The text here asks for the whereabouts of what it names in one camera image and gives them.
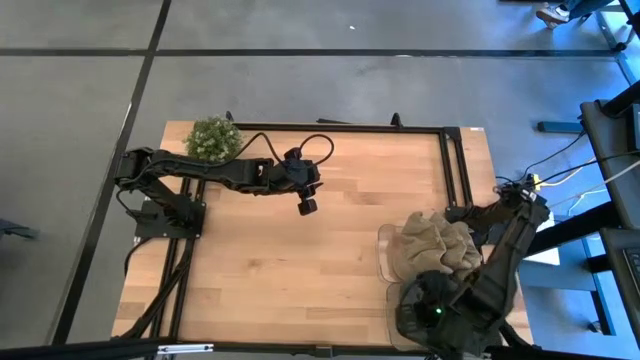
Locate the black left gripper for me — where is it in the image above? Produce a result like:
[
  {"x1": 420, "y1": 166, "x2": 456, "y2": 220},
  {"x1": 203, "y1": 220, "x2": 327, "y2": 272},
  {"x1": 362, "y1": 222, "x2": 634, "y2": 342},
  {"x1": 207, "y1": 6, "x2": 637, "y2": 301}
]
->
[{"x1": 272, "y1": 147, "x2": 325, "y2": 217}]

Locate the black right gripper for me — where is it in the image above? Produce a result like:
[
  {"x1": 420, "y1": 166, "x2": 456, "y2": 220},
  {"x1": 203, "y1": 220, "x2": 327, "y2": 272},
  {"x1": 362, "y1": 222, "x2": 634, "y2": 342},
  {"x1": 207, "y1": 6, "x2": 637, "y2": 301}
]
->
[{"x1": 412, "y1": 269, "x2": 476, "y2": 346}]

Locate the clear plastic bin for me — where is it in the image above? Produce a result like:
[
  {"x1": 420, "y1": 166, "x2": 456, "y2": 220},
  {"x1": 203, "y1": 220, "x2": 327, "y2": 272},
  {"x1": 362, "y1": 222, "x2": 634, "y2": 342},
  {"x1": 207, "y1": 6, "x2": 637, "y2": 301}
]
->
[{"x1": 383, "y1": 281, "x2": 504, "y2": 353}]

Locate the tan cap in tray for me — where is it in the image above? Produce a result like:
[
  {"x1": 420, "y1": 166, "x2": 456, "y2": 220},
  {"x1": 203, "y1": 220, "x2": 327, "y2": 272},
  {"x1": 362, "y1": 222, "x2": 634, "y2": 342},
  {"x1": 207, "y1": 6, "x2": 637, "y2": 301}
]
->
[{"x1": 376, "y1": 221, "x2": 484, "y2": 285}]

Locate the small green artificial plant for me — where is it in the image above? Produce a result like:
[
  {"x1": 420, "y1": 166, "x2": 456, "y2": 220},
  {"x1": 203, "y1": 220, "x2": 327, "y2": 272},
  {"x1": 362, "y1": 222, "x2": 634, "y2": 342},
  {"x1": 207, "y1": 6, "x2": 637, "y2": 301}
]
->
[{"x1": 183, "y1": 115, "x2": 245, "y2": 164}]

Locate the black diagonal beam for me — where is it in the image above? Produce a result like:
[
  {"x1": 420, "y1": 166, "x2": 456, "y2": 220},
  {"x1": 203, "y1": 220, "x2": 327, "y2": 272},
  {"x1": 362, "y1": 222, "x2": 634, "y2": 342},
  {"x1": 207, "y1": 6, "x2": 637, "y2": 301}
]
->
[{"x1": 524, "y1": 199, "x2": 622, "y2": 259}]

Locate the grey desk with keyboard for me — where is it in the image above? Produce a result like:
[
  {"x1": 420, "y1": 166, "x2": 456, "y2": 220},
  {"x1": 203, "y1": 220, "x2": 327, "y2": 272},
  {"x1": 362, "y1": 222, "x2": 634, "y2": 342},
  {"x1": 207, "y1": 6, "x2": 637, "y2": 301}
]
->
[{"x1": 599, "y1": 227, "x2": 640, "y2": 321}]

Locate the blue floor bar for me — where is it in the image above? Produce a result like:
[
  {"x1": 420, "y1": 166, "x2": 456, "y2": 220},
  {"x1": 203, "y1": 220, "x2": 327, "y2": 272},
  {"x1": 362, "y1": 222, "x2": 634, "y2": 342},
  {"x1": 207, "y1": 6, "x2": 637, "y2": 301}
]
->
[{"x1": 537, "y1": 121, "x2": 584, "y2": 134}]

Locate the person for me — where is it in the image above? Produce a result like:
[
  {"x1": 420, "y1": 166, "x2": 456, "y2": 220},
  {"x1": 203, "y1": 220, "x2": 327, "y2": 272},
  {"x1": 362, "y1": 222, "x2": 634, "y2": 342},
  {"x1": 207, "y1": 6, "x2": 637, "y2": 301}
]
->
[{"x1": 535, "y1": 0, "x2": 609, "y2": 30}]

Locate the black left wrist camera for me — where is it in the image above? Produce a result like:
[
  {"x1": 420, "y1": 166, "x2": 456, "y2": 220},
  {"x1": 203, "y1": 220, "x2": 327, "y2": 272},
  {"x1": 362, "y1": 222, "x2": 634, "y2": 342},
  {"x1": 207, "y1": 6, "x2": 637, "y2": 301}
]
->
[{"x1": 287, "y1": 158, "x2": 321, "y2": 184}]

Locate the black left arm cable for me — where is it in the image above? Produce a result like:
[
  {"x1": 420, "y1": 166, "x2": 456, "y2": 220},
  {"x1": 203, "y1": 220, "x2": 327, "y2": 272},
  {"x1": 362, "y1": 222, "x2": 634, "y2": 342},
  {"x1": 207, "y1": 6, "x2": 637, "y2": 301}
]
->
[{"x1": 234, "y1": 130, "x2": 335, "y2": 169}]

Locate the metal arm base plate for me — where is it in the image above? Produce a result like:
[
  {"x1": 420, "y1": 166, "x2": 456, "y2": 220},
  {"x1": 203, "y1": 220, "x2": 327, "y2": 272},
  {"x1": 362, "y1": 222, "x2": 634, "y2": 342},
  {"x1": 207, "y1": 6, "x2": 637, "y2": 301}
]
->
[{"x1": 133, "y1": 199, "x2": 207, "y2": 240}]

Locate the silver corner bracket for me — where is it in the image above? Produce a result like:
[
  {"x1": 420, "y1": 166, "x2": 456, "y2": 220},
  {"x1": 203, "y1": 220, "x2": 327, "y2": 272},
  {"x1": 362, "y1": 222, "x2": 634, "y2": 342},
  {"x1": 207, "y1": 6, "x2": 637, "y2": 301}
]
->
[{"x1": 157, "y1": 342, "x2": 215, "y2": 356}]

